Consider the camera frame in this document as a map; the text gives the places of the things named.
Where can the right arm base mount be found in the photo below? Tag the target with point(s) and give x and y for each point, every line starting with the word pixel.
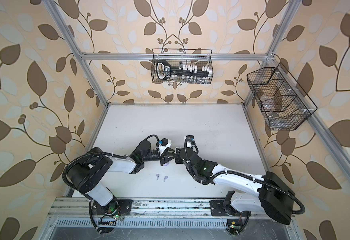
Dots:
pixel 221 208

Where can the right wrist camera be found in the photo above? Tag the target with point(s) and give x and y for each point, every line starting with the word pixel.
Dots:
pixel 190 141

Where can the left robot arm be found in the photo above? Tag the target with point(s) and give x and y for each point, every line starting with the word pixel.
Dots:
pixel 85 173

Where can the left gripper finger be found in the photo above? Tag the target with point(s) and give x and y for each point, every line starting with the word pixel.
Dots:
pixel 164 160
pixel 163 150

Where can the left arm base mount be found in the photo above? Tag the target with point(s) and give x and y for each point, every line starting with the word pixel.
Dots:
pixel 115 207

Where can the black wire basket back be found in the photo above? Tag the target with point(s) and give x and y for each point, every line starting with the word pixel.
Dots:
pixel 192 56

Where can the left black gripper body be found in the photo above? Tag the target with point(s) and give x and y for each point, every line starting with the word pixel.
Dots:
pixel 153 156

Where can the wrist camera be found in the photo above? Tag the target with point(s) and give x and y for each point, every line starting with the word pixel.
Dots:
pixel 164 142
pixel 190 141

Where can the black wire basket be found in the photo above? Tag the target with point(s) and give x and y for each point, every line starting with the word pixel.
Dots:
pixel 284 105
pixel 192 56

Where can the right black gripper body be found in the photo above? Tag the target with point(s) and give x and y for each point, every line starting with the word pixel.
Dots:
pixel 179 160

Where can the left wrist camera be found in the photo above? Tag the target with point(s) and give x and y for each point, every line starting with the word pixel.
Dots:
pixel 164 142

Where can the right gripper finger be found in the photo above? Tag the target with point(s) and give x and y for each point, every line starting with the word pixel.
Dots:
pixel 170 158
pixel 170 152

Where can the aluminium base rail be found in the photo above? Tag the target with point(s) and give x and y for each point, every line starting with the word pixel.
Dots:
pixel 164 213

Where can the black wire basket right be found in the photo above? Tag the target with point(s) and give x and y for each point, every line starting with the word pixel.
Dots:
pixel 284 105

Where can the black tool in basket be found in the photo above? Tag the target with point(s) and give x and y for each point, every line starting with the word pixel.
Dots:
pixel 182 71

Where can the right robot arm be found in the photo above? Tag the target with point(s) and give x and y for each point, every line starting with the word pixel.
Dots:
pixel 267 192

